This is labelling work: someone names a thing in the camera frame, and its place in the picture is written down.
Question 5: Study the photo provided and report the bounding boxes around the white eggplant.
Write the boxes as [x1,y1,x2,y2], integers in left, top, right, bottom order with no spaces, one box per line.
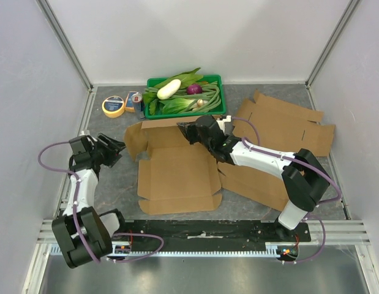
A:
[157,79,181,100]

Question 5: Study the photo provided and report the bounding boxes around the yellow tape roll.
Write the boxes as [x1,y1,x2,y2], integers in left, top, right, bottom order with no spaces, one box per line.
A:
[102,96,125,118]

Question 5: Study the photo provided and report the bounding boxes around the green plastic tray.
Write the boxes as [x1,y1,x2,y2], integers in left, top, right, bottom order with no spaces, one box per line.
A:
[144,75,227,119]

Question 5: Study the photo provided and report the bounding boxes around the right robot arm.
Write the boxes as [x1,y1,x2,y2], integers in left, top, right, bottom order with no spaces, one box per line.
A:
[177,115,330,241]

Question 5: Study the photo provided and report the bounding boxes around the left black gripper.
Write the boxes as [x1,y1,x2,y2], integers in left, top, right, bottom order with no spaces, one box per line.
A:
[89,133,127,168]

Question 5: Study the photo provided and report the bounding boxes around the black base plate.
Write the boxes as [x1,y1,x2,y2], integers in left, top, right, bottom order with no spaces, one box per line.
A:
[113,220,311,246]

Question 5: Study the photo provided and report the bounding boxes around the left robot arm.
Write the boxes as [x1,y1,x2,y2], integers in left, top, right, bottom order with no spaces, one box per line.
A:
[52,133,128,268]

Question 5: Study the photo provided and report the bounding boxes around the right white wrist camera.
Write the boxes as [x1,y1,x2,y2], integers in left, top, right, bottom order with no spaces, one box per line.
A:
[216,115,233,135]

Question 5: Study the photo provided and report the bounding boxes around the spare flat cardboard box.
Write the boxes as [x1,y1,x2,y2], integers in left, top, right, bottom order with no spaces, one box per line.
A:
[218,91,336,211]

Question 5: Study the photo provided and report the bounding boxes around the green long beans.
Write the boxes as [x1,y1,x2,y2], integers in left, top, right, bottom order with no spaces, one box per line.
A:
[143,80,222,116]

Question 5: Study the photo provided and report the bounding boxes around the slotted cable duct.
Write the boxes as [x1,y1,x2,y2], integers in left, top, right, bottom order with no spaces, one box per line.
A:
[106,242,298,259]

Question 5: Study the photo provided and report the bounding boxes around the bok choy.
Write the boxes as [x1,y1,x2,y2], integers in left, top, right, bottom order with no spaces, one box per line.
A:
[160,98,198,115]

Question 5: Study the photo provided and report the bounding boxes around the leafy green vegetable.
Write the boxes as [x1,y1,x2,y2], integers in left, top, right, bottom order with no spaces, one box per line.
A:
[142,67,203,116]

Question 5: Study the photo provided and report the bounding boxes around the purple onion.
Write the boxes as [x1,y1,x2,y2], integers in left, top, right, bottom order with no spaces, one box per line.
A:
[186,84,203,95]

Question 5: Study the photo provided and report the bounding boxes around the red and blue drink can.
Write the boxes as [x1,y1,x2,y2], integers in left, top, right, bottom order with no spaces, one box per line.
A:
[131,92,146,120]

